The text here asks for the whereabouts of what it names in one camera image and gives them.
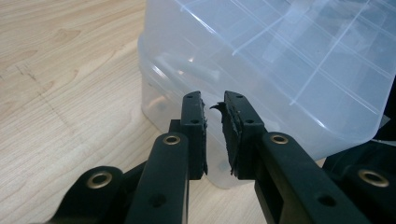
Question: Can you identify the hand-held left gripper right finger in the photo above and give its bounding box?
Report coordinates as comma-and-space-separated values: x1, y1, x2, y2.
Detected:
209, 90, 372, 224

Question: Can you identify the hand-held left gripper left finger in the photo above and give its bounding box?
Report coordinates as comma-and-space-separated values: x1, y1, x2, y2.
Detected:
124, 91, 209, 224

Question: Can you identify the clear plastic storage box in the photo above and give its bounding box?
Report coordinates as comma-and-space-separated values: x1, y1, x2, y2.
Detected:
137, 0, 396, 190

